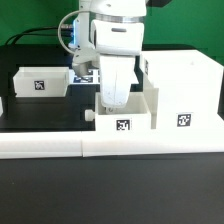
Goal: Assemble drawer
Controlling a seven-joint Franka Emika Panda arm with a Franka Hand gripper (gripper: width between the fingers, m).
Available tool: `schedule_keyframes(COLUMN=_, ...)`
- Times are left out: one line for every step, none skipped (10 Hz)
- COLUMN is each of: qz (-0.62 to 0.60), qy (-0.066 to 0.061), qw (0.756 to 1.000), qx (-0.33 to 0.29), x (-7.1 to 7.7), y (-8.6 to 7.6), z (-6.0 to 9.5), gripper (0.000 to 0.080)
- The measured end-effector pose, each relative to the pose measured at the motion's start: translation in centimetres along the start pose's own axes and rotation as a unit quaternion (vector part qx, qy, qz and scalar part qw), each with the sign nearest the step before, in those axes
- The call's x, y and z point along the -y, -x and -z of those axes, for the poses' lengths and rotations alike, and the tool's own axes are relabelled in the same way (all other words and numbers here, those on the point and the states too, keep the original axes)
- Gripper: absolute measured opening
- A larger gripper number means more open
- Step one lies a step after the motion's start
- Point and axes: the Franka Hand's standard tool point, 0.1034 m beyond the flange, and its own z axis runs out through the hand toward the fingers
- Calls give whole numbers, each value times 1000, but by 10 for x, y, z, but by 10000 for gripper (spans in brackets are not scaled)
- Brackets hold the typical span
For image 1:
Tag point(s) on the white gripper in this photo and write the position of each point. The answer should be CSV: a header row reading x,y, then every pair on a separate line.
x,y
115,79

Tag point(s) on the white drawer with knob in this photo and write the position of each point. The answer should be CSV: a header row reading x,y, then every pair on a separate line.
x,y
135,116

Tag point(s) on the white drawer cabinet box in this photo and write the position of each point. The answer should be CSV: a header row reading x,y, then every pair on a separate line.
x,y
182,89

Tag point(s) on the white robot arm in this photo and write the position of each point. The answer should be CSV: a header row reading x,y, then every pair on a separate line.
x,y
110,37

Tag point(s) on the white rear drawer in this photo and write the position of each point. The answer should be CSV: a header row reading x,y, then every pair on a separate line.
x,y
41,81

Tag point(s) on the white marker sheet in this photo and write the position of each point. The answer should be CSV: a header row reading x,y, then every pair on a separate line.
x,y
92,77

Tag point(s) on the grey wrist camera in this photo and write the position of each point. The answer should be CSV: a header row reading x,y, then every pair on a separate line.
x,y
83,59

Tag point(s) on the white front fence rail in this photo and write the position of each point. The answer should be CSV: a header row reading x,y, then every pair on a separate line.
x,y
93,143

